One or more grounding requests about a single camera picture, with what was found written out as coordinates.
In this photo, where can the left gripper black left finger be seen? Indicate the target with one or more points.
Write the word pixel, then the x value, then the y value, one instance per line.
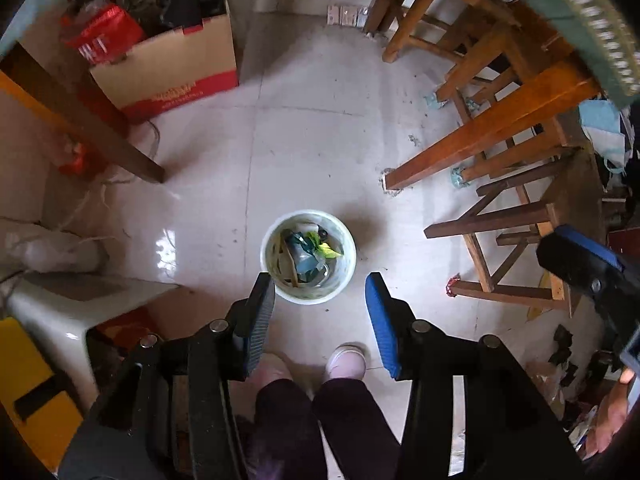
pixel 249 320

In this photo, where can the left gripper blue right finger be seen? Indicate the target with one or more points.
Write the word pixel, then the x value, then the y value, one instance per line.
pixel 399 344

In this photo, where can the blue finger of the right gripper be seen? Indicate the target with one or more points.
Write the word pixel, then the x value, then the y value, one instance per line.
pixel 576 237

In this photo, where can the teal bag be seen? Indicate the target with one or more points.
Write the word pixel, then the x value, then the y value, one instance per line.
pixel 307 269

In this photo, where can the green snack packet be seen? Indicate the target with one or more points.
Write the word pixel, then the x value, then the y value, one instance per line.
pixel 318 240

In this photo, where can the white trash bucket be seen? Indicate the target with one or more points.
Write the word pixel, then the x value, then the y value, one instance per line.
pixel 274 261

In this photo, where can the person right hand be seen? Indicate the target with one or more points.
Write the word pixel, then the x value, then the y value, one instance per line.
pixel 611 416

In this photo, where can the wooden stool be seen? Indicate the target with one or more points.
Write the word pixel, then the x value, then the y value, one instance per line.
pixel 574 197

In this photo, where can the light blue paper bag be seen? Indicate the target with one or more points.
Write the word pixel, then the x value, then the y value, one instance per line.
pixel 600 121

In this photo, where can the cardboard box red stripe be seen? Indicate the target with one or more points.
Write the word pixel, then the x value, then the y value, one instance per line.
pixel 171 69

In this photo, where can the wooden table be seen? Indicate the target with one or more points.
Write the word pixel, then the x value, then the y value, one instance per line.
pixel 561 86

